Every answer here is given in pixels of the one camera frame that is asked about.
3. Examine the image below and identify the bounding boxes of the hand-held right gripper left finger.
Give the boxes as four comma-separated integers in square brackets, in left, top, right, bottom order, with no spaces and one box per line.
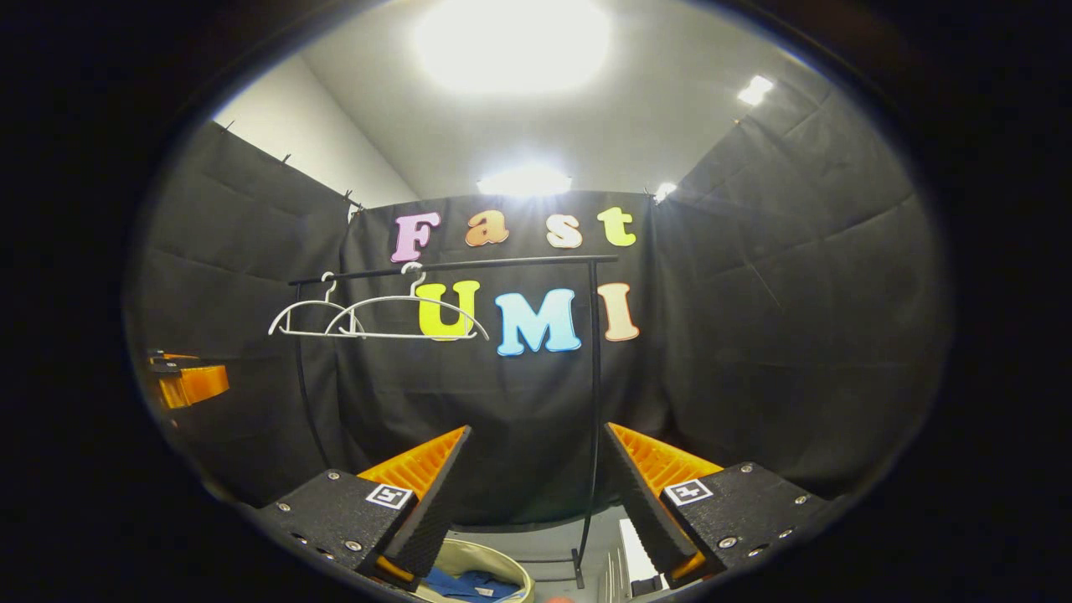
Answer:
[251,425,472,591]

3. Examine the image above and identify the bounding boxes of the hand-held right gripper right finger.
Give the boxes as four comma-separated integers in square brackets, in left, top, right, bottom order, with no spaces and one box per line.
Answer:
[603,421,838,591]

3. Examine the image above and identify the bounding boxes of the beige laundry hamper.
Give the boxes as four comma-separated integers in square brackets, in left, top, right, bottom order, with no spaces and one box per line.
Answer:
[415,539,537,603]

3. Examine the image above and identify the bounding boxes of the blue corduroy jacket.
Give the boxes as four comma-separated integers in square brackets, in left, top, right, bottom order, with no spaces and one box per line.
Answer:
[423,568,520,602]

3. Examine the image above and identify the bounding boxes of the white clothes hanger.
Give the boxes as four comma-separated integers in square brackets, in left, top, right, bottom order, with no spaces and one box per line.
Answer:
[268,272,367,339]
[325,262,491,342]

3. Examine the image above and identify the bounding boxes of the black clothes rack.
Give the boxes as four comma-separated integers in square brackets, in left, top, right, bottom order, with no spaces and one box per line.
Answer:
[289,255,621,590]

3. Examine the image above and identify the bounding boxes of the white flat board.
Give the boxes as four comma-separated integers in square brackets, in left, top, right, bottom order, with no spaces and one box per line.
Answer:
[620,519,662,585]

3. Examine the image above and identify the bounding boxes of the large ceiling light panel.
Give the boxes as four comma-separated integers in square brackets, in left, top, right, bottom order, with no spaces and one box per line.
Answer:
[415,0,612,93]

